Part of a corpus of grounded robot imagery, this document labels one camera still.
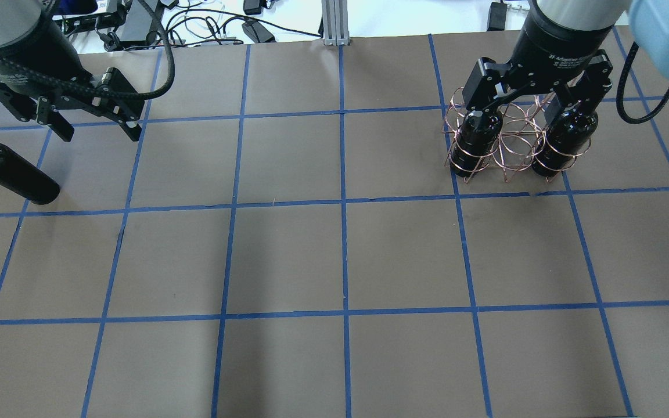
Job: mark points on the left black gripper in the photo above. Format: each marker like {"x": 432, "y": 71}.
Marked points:
{"x": 33, "y": 53}

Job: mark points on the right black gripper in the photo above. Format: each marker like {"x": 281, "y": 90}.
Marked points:
{"x": 556, "y": 47}

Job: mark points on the dark wine bottle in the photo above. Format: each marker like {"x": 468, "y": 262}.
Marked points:
{"x": 477, "y": 134}
{"x": 25, "y": 179}

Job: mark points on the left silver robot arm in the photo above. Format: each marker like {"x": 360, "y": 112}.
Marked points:
{"x": 19, "y": 17}

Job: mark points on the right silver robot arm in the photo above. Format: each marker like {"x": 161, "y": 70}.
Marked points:
{"x": 648, "y": 22}

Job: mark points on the dark wine bottle in basket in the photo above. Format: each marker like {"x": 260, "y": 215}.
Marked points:
{"x": 477, "y": 134}

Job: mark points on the black power brick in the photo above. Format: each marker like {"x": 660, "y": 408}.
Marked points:
{"x": 257, "y": 32}

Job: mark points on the copper wire wine basket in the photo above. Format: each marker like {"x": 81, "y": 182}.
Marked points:
{"x": 522, "y": 131}

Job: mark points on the aluminium frame post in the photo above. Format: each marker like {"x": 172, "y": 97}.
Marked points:
{"x": 335, "y": 23}

